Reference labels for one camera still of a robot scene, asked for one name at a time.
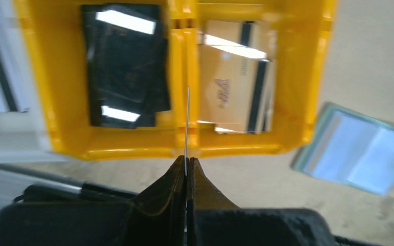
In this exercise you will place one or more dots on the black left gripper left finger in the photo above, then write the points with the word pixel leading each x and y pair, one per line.
pixel 96 215

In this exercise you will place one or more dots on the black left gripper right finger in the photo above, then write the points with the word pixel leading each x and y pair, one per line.
pixel 213 219

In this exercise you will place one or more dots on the thin credit card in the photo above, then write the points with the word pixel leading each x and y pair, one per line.
pixel 186 132

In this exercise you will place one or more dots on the yellow bin with tan cards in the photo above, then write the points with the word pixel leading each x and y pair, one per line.
pixel 303 37

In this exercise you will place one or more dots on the stack of tan cards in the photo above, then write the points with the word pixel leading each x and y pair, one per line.
pixel 237 63

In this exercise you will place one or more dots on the stack of black cards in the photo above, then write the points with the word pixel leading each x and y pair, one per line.
pixel 126 53

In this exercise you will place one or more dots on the yellow bin with black cards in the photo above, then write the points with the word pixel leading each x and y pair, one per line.
pixel 54 40

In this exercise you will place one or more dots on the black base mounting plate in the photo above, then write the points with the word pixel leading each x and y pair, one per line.
pixel 14 180

